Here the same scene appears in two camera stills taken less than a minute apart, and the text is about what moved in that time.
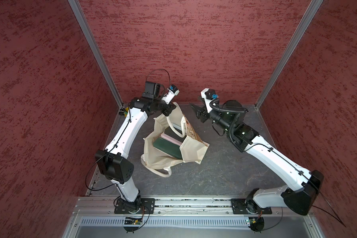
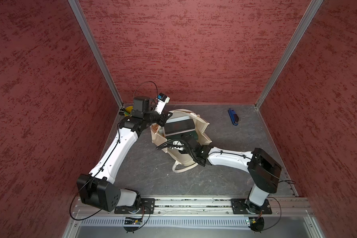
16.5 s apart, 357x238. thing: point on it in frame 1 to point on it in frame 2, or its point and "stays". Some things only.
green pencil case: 170,148 to 176,137
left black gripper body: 165,108 to 157,118
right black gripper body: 205,114 to 185,150
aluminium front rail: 106,206 stays
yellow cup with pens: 125,112 stays
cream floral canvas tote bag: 159,163 to 182,160
